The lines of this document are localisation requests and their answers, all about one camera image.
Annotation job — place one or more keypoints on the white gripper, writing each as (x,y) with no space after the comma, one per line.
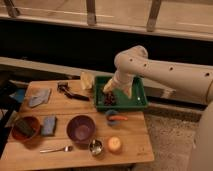
(120,80)

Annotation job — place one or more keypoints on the blue sponge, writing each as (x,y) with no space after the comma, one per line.
(49,125)

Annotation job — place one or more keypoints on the green plastic tray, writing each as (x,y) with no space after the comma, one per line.
(137,102)

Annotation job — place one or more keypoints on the grey folded cloth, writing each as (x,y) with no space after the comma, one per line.
(41,97)

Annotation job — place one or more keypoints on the blue object left edge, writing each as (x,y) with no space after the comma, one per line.
(19,95)

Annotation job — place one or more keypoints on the black handled kitchen tool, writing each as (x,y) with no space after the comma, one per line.
(63,87)

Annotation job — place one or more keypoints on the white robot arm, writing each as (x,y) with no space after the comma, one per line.
(188,78)

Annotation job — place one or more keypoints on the small metal cup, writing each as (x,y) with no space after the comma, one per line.
(96,147)

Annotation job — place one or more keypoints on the silver spoon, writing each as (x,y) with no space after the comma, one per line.
(64,149)

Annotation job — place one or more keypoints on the orange red bowl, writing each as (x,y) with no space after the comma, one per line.
(33,122)

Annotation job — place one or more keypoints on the purple bowl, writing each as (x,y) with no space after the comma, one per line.
(81,129)

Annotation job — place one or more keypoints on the small blue dish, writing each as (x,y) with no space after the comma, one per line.
(111,113)

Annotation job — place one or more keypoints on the orange fruit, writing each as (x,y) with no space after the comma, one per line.
(114,144)

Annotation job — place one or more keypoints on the orange carrot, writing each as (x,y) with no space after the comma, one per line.
(117,118)

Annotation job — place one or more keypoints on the dark green scrubber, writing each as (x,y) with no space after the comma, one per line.
(24,128)

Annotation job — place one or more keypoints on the dark grapes in tray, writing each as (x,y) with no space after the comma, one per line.
(109,99)

